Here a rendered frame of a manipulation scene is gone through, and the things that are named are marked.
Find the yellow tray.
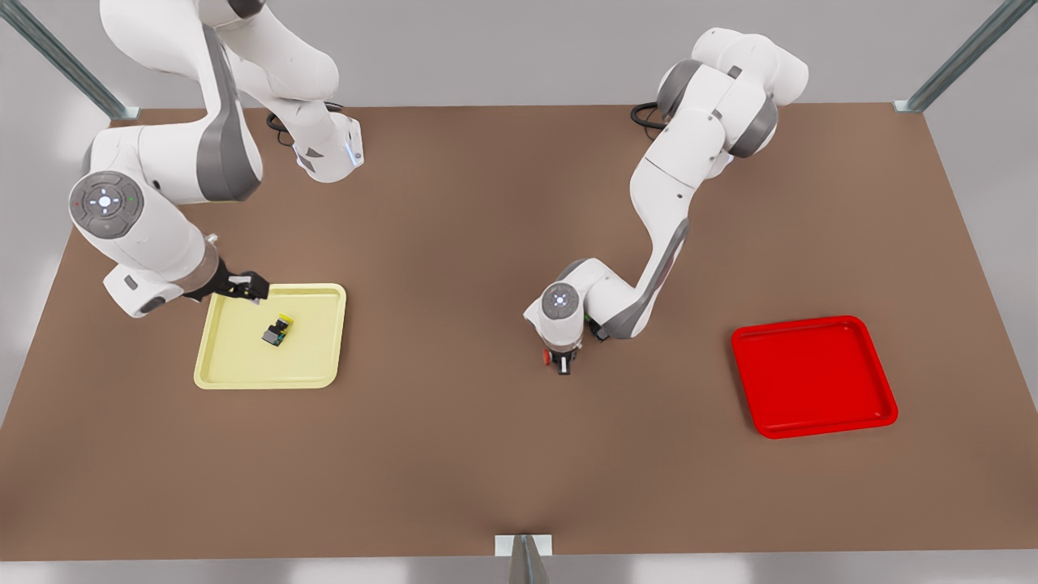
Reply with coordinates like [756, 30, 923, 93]
[194, 283, 348, 390]

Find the black cable loop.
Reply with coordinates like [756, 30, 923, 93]
[266, 102, 345, 148]
[630, 102, 667, 142]

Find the yellow switch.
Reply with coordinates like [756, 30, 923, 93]
[261, 313, 294, 350]

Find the silver frame post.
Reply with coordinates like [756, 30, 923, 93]
[495, 534, 553, 584]
[893, 0, 1038, 114]
[0, 0, 140, 122]

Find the red tray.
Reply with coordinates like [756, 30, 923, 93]
[731, 316, 899, 440]

